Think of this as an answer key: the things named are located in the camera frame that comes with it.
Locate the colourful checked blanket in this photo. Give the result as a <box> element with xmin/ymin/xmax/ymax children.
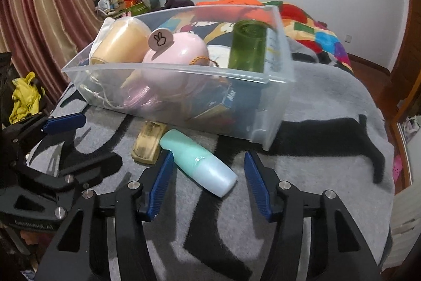
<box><xmin>263</xmin><ymin>1</ymin><xmax>354</xmax><ymax>75</ymax></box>

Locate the pink clog shoe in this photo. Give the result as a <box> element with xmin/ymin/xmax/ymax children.
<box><xmin>393</xmin><ymin>155</ymin><xmax>403</xmax><ymax>183</ymax></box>

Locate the round hand sign tag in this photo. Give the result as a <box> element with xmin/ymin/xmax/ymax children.
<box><xmin>148</xmin><ymin>30</ymin><xmax>174</xmax><ymax>55</ymax></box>

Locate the clear plastic storage box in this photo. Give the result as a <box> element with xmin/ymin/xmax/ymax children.
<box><xmin>61</xmin><ymin>4</ymin><xmax>296</xmax><ymax>152</ymax></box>

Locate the dark purple cloth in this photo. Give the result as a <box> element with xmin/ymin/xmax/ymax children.
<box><xmin>164</xmin><ymin>0</ymin><xmax>197</xmax><ymax>9</ymax></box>

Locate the small pink knitted item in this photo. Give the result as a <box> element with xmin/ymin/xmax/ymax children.
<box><xmin>121</xmin><ymin>83</ymin><xmax>162</xmax><ymax>109</ymax></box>

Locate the blue card box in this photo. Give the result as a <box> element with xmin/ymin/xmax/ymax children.
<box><xmin>202</xmin><ymin>83</ymin><xmax>242</xmax><ymax>119</ymax></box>

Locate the white shoe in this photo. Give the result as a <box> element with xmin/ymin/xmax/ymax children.
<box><xmin>403</xmin><ymin>116</ymin><xmax>421</xmax><ymax>144</ymax></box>

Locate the pink gold striped curtain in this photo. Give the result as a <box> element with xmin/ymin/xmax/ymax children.
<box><xmin>0</xmin><ymin>0</ymin><xmax>106</xmax><ymax>104</ymax></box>

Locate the black white cartoon cloth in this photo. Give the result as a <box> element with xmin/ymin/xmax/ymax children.
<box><xmin>178</xmin><ymin>19</ymin><xmax>238</xmax><ymax>49</ymax></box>

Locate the wooden door frame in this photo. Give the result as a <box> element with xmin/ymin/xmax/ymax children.
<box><xmin>389</xmin><ymin>0</ymin><xmax>421</xmax><ymax>112</ymax></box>

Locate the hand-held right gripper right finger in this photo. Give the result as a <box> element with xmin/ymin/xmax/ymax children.
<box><xmin>244</xmin><ymin>151</ymin><xmax>384</xmax><ymax>281</ymax></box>

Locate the orange down jacket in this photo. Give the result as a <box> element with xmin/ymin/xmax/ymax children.
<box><xmin>196</xmin><ymin>0</ymin><xmax>264</xmax><ymax>7</ymax></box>

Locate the yellow cloth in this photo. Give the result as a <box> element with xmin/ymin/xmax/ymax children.
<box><xmin>9</xmin><ymin>72</ymin><xmax>46</xmax><ymax>124</ymax></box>

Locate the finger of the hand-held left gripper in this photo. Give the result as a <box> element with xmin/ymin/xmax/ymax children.
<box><xmin>3</xmin><ymin>113</ymin><xmax>87</xmax><ymax>144</ymax></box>
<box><xmin>11</xmin><ymin>159</ymin><xmax>103</xmax><ymax>193</ymax></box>

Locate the beige cup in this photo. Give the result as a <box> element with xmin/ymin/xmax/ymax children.
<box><xmin>89</xmin><ymin>18</ymin><xmax>152</xmax><ymax>66</ymax></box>

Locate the orange braided cord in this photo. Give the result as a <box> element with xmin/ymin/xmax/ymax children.
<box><xmin>188</xmin><ymin>56</ymin><xmax>220</xmax><ymax>70</ymax></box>

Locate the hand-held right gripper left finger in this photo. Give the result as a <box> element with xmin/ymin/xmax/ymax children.
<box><xmin>34</xmin><ymin>151</ymin><xmax>176</xmax><ymax>281</ymax></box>

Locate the mint green bottle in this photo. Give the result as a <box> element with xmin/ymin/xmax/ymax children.
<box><xmin>159</xmin><ymin>129</ymin><xmax>238</xmax><ymax>198</ymax></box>

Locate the green spray bottle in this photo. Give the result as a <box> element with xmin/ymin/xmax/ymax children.
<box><xmin>228</xmin><ymin>19</ymin><xmax>268</xmax><ymax>73</ymax></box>

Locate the grey black blanket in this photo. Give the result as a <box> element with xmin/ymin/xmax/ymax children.
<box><xmin>26</xmin><ymin>47</ymin><xmax>396</xmax><ymax>281</ymax></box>

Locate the pink round container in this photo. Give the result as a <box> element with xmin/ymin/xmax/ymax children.
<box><xmin>142</xmin><ymin>32</ymin><xmax>210</xmax><ymax>65</ymax></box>

